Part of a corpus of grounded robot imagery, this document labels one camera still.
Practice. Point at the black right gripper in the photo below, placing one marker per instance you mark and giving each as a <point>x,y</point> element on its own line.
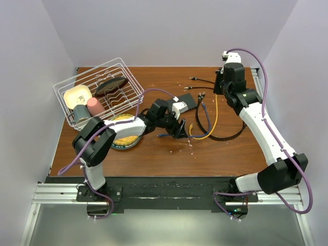
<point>217,89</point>

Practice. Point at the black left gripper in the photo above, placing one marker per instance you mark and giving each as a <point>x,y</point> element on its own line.
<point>172,130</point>

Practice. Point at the black network switch box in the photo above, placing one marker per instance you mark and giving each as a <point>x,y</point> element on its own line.
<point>189,101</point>

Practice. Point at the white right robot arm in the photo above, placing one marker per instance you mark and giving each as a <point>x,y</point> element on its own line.
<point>284,164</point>

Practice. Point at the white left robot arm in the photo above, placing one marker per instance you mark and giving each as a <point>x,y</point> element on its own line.
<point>95,140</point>

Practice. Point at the yellow green rimmed plate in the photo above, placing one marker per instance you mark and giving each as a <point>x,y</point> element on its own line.
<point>127,142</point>

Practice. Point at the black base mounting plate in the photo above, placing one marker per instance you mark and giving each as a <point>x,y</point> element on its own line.
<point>165,193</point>

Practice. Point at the dark brown oval plate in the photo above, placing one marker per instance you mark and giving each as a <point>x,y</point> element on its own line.
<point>110,86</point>

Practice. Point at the pink cup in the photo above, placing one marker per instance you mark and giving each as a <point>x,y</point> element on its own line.
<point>94,107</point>

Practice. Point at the grey green mug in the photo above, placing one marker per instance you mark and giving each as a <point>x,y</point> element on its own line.
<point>80,113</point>

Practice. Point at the cream square bowl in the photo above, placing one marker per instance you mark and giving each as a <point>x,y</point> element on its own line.
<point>78,95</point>

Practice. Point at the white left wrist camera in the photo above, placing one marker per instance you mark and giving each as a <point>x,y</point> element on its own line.
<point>178,108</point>

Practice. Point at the white wire dish rack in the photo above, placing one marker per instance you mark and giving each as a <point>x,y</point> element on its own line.
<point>115,103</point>

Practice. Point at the aluminium frame rail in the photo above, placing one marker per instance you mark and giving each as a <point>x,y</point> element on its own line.
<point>50,193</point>

